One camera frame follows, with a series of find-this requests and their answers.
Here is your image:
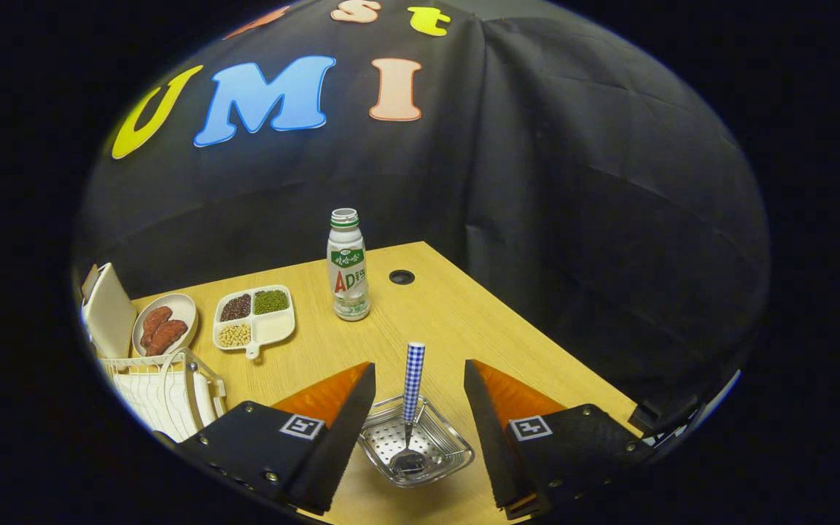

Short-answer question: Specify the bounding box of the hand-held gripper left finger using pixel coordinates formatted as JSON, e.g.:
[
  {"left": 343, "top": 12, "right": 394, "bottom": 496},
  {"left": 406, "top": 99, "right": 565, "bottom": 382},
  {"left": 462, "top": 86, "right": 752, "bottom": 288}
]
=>
[{"left": 172, "top": 362, "right": 377, "bottom": 513}]

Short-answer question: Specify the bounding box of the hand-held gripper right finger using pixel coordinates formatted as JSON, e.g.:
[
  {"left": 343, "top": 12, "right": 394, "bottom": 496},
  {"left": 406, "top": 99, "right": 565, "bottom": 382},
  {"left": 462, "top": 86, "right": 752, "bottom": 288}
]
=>
[{"left": 464, "top": 359, "right": 654, "bottom": 520}]

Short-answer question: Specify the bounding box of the metal wire basket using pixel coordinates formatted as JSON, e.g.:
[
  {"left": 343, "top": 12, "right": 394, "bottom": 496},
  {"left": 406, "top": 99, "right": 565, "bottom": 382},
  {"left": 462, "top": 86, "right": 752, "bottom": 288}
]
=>
[{"left": 358, "top": 394, "right": 475, "bottom": 488}]

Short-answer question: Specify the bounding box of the blue checked handle spoon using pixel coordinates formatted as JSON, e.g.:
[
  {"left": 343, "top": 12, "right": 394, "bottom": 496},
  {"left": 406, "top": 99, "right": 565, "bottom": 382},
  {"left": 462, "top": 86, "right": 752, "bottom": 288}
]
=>
[{"left": 389, "top": 342, "right": 428, "bottom": 476}]

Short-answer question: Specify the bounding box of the white wire dish rack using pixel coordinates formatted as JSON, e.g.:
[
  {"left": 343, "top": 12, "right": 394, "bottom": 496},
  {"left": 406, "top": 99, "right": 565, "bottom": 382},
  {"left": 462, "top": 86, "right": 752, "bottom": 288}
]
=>
[{"left": 99, "top": 349, "right": 228, "bottom": 443}]

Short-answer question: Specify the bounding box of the white divided dish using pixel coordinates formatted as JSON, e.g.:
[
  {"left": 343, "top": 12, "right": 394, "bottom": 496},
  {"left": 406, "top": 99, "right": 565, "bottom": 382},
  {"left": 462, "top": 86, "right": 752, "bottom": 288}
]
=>
[{"left": 213, "top": 284, "right": 297, "bottom": 360}]

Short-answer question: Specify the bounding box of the beige round dish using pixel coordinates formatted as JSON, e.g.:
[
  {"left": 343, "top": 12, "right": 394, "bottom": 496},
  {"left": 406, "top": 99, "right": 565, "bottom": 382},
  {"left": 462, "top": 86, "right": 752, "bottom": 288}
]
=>
[{"left": 132, "top": 293, "right": 198, "bottom": 358}]

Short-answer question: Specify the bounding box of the pile of soybeans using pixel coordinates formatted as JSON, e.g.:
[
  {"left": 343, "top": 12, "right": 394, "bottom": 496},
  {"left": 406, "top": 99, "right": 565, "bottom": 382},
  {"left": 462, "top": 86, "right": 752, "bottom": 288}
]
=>
[{"left": 218, "top": 323, "right": 252, "bottom": 349}]

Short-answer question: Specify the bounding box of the pile of green beans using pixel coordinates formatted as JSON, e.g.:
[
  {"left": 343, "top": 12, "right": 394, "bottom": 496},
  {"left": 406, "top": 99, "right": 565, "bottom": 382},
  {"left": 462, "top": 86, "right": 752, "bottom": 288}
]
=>
[{"left": 253, "top": 289, "right": 290, "bottom": 315}]

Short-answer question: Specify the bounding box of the pile of red beans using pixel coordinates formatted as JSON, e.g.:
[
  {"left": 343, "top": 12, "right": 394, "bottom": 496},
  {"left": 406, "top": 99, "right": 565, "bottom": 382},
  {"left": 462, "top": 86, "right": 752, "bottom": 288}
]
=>
[{"left": 219, "top": 293, "right": 252, "bottom": 322}]

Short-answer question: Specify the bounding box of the white drink bottle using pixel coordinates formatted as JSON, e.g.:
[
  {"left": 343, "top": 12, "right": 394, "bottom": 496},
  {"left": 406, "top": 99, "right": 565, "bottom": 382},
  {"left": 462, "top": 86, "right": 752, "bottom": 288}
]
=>
[{"left": 327, "top": 209, "right": 372, "bottom": 322}]

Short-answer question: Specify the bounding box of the red-brown sausage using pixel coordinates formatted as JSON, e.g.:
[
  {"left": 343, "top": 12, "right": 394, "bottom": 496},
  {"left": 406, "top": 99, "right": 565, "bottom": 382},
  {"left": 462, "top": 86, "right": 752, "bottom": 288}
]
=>
[
  {"left": 145, "top": 319, "right": 189, "bottom": 357},
  {"left": 140, "top": 306, "right": 174, "bottom": 349}
]

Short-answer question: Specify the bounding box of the black backdrop cloth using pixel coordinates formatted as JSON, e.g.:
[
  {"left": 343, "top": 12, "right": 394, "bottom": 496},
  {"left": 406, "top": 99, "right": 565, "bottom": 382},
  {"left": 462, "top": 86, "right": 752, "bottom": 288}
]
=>
[{"left": 74, "top": 0, "right": 771, "bottom": 438}]

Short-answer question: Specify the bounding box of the white toaster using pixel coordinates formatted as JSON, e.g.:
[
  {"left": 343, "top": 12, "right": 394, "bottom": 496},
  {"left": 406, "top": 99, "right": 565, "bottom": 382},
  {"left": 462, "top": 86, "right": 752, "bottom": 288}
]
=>
[{"left": 81, "top": 262, "right": 139, "bottom": 359}]

